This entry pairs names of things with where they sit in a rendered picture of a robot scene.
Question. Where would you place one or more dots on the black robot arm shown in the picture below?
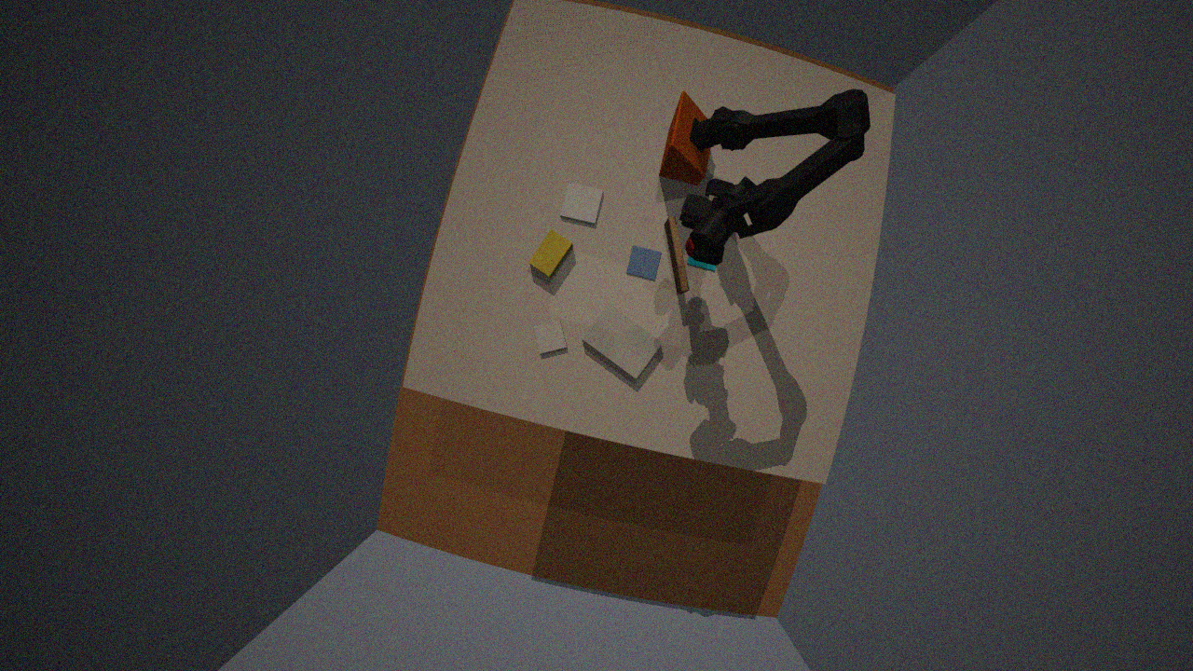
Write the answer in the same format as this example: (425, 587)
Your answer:
(843, 119)

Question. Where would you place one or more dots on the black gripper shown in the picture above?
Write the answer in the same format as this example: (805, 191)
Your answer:
(716, 188)

